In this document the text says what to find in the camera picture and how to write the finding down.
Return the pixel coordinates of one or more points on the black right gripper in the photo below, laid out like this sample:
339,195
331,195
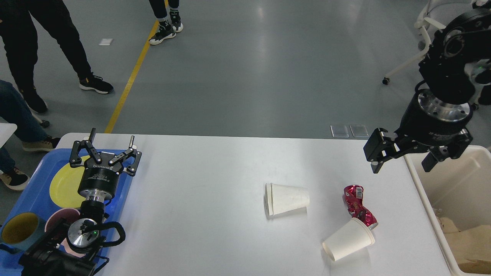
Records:
428,124

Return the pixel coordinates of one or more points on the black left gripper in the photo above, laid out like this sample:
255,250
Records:
98,178

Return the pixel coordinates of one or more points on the yellow plastic plate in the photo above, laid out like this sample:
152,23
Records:
65,184

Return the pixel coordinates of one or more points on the white paper cup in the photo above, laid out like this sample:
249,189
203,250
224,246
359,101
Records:
281,198
350,238

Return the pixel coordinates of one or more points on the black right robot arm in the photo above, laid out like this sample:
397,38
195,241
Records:
465,40

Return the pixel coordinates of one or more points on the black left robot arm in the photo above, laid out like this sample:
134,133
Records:
72,248

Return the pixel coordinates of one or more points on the white plastic bin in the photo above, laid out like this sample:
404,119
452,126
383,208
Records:
458,189

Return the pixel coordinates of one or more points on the crushed red can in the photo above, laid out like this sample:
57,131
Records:
353,199

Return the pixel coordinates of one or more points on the blue plastic tray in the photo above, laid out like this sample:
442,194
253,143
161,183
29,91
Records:
35,198

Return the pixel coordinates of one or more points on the white table edge left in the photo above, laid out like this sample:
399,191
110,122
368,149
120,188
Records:
6,131

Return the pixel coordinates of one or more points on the seated person in jeans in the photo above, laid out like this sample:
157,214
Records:
15,110

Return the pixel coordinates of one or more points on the teal mug yellow inside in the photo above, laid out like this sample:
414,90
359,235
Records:
21,232

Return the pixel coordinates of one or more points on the lying white paper cup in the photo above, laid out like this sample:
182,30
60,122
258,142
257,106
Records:
281,198

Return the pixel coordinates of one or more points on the person in dark jeans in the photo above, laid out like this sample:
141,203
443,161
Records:
169,20

